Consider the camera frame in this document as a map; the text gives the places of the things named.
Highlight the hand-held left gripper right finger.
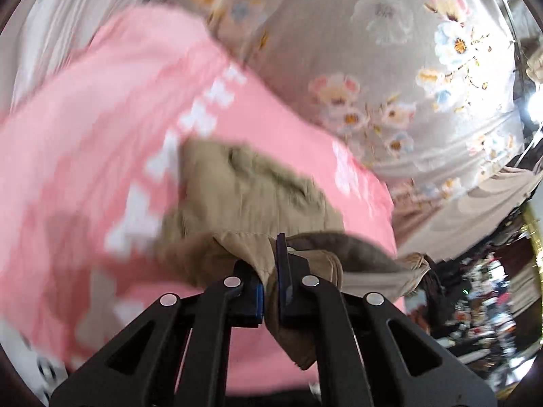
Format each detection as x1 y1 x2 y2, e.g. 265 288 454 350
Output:
276 233 498 407

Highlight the pink printed blanket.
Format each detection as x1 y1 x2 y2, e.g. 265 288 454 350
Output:
0 4 401 396

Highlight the grey floral bed sheet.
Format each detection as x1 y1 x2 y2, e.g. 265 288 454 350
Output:
161 0 529 208

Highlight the white satin curtain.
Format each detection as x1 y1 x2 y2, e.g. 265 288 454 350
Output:
8 0 174 98

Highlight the beige curtain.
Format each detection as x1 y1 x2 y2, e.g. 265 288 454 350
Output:
392 167 543 261

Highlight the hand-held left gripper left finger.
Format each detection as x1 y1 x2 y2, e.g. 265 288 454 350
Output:
49 258 266 407

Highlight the cluttered shelf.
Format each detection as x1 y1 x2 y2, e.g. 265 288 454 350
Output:
420 203 543 374

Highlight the tan quilted jacket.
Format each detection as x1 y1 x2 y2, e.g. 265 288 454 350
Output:
155 139 452 371

